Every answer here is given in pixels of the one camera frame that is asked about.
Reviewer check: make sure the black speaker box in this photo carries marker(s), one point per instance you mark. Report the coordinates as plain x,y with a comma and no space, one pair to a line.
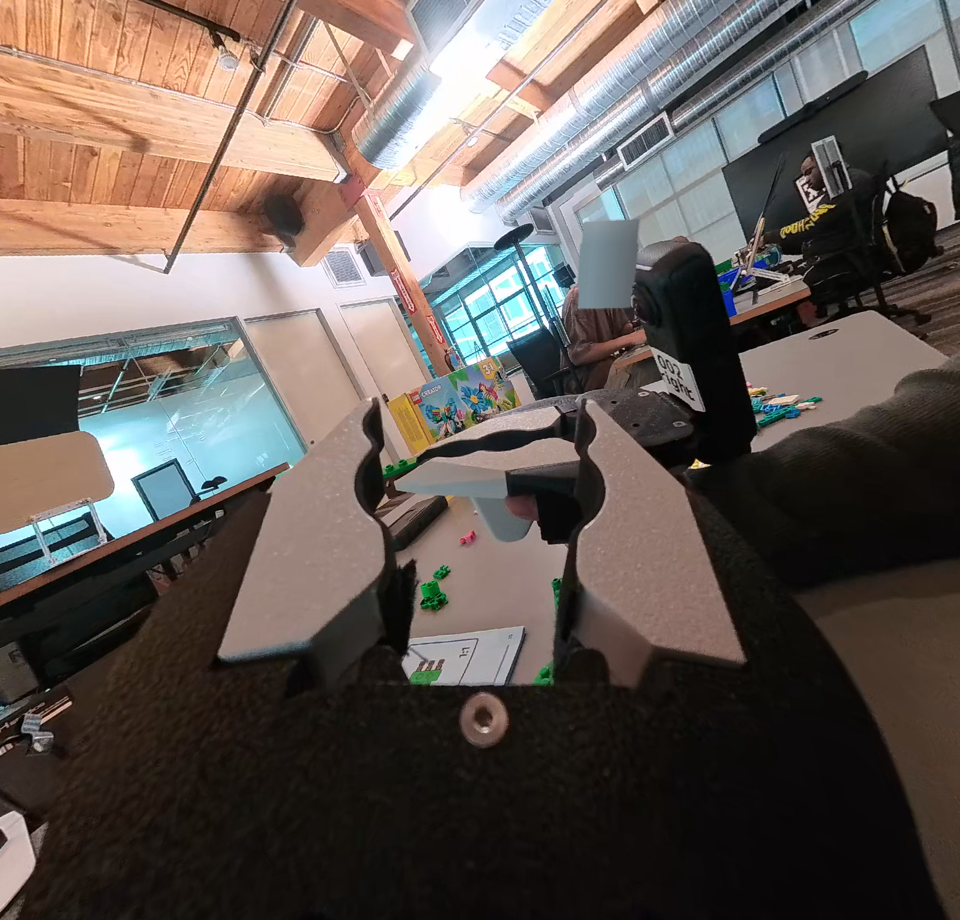
384,254

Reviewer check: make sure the white device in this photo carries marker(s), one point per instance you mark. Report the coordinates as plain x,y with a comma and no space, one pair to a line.
15,852

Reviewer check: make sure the duct vent grille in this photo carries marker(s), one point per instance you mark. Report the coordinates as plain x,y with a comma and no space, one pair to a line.
645,140

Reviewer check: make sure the large black screen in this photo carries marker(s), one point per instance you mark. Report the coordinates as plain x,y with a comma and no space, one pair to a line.
757,185

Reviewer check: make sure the long silver air duct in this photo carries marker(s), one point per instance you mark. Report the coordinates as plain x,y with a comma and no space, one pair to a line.
712,88
637,50

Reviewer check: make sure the pile of assorted toy bricks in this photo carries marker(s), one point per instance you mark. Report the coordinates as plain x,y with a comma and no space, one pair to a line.
784,406

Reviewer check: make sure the black backpack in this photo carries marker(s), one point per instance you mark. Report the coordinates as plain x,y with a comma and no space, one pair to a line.
911,230

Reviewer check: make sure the person's right hand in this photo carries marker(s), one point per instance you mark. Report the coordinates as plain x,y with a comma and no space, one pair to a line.
523,508

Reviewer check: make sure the black flat case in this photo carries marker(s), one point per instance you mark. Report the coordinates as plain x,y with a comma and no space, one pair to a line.
412,519

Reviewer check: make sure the blue storage bin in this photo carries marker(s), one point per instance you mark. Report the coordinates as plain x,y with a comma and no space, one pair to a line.
733,281

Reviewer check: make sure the black flag panel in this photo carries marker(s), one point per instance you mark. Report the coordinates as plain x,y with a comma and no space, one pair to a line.
37,403

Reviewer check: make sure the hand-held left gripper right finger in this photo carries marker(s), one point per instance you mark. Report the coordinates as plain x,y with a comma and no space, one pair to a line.
652,560

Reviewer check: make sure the white door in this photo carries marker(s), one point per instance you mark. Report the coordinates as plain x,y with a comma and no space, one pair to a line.
300,380
382,350

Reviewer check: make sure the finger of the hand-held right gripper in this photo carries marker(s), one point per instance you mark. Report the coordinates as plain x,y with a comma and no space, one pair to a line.
487,436
465,478

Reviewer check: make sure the large grid window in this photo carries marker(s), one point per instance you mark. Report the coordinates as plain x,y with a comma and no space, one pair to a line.
487,298

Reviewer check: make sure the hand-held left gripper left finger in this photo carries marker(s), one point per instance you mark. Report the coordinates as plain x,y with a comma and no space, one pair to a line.
307,560

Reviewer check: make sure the yellow toy box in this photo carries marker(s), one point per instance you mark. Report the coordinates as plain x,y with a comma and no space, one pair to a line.
450,410

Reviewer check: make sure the black floor lamp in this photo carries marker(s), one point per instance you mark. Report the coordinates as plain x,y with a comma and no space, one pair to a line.
514,236

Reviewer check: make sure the long wooden desk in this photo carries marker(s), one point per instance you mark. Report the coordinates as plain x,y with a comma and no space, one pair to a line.
150,534

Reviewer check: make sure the wooden board on clear stand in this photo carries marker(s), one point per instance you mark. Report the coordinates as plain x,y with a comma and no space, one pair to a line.
52,478

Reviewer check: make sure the white instruction booklet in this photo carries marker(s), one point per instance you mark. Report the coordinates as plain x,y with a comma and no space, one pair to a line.
480,654

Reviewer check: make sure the wooden column with red signs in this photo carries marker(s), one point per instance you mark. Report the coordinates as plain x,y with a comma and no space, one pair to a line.
397,275

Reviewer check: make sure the ceiling spotlight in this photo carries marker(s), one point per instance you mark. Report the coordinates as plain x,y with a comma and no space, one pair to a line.
229,59

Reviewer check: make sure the black office chair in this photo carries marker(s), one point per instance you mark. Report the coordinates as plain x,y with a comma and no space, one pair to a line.
540,365
874,290

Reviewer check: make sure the wall vent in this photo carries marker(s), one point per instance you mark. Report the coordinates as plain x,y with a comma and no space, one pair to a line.
345,266

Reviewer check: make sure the person's right forearm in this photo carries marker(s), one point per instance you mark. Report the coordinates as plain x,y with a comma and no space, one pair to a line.
840,485

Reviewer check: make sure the black monitor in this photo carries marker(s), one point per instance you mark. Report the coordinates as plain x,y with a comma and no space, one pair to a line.
161,493

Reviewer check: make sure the grey desk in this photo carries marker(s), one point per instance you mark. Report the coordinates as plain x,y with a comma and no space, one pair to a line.
510,583

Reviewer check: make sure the flat green brick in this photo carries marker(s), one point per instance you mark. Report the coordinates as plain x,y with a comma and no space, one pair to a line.
401,469

